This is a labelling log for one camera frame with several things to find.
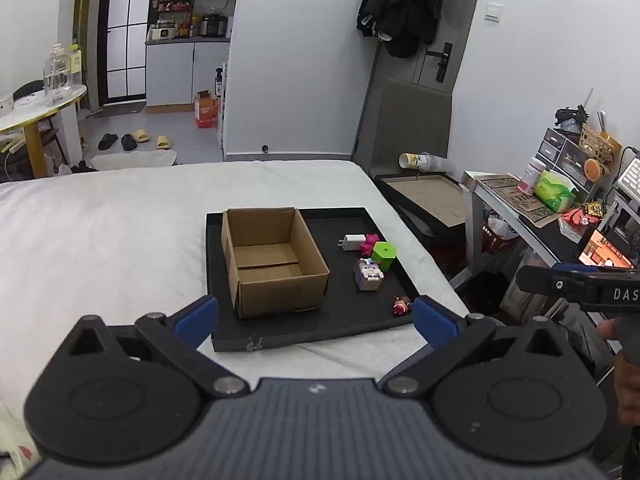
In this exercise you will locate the green hexagonal box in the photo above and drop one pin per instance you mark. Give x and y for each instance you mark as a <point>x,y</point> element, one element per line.
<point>384,255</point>

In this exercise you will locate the flat black-framed cardboard box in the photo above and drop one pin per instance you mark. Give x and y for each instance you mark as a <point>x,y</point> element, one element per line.
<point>425,200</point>

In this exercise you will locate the person's right hand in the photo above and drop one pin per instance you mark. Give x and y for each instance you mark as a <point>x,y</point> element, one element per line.
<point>627,390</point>

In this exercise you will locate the pink star toy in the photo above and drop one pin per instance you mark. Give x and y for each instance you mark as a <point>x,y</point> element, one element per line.
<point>367,245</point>

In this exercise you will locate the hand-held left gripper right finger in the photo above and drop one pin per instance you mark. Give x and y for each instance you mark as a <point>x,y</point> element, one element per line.
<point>434,320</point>

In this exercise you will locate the clear glass bottle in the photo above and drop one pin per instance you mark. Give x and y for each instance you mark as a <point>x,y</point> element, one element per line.
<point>57,77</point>

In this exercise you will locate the round table with yellow legs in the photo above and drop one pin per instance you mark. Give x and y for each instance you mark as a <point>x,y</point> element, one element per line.
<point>35,110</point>

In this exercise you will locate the patterned desk mat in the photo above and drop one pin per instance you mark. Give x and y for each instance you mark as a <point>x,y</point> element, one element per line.
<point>520,202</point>

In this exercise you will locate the black slipper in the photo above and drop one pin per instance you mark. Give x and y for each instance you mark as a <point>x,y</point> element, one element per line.
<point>129,143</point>
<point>107,142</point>

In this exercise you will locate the small red brown figurine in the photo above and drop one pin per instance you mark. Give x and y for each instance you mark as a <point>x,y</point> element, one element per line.
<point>400,305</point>

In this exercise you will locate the white charger plug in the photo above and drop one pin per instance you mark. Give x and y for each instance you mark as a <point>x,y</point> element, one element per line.
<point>348,242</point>

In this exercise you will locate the white metal desk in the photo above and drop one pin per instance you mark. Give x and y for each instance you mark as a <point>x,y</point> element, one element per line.
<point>471,225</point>

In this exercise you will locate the white kitchen appliance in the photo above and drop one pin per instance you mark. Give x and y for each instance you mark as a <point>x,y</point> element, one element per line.
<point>162,34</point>

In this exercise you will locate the black shoes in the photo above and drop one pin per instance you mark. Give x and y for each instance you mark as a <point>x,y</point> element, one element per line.
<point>82,166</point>

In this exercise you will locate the black gadget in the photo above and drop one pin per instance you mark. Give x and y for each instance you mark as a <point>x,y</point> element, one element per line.
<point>570,117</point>

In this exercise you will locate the white keyboard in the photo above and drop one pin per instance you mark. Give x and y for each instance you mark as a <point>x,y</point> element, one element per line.
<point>629,177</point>

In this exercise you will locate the yellow slipper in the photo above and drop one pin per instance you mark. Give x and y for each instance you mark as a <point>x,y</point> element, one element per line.
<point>141,136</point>
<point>163,142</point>

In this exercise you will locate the black jackets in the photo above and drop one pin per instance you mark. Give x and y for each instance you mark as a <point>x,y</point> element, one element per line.
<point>395,5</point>

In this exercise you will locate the black framed glass door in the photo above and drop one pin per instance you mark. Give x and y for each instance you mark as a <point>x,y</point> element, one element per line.
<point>122,35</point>

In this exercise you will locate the yellow-lidded bottle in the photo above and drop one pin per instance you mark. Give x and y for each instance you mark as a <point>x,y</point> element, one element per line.
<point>425,161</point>

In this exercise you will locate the spray bottle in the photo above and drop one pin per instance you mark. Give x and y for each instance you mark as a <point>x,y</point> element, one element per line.
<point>218,85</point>

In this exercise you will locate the white floor mat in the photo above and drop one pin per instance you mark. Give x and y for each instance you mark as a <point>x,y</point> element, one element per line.
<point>135,160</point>

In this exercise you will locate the printed cloth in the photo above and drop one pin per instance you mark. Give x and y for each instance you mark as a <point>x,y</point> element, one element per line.
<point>15,440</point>

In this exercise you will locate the brown cardboard box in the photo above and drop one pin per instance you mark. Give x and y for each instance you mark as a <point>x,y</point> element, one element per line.
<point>260,290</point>

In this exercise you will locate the white light switch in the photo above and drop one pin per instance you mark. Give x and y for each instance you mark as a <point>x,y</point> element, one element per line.
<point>495,12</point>

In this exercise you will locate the kitchen shelf rack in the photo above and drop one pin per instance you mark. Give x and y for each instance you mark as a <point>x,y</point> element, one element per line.
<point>175,7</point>

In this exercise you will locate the black rice cooker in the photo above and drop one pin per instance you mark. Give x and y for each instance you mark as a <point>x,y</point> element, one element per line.
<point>214,25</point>

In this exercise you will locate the red snack packet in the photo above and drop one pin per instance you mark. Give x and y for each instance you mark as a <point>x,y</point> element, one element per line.
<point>582,216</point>

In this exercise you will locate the pink bottle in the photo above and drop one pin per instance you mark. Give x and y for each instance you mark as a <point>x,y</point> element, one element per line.
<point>531,177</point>

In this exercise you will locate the grey door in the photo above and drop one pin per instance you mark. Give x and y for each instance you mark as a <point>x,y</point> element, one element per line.
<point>460,35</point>

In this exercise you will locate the grey drawer organizer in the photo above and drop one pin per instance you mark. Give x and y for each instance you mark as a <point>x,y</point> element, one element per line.
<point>565,152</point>

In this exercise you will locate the grey panel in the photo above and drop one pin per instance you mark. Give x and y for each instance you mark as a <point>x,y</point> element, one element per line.
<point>405,125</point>

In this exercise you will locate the white kitchen cabinet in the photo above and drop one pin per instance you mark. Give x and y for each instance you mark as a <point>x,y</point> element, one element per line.
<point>175,75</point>

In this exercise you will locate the orange round object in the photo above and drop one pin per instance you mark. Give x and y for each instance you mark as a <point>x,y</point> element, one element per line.
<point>594,169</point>

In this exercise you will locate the orange cardboard box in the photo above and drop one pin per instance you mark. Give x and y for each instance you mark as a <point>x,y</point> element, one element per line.
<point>205,112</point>

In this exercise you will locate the rabbit print cube box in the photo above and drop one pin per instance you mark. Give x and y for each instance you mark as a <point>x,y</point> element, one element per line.
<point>367,277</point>

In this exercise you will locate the lit laptop screen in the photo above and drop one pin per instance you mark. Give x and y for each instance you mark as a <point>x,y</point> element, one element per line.
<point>602,252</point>

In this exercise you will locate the black tray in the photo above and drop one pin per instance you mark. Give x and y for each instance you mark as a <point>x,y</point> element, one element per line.
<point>350,305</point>

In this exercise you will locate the black door lock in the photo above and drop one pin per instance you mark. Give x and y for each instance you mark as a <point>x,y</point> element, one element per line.
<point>444,62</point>

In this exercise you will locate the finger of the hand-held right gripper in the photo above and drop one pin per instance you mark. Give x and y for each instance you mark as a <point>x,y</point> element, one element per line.
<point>575,267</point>
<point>542,285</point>

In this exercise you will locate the wicker basket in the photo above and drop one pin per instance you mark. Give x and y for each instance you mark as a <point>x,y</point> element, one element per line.
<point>597,142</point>

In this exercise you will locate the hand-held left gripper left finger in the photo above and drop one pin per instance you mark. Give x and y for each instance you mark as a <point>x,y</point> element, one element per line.
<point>197,317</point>

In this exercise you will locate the green wipes packet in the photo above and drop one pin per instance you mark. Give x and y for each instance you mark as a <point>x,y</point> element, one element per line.
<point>555,192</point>

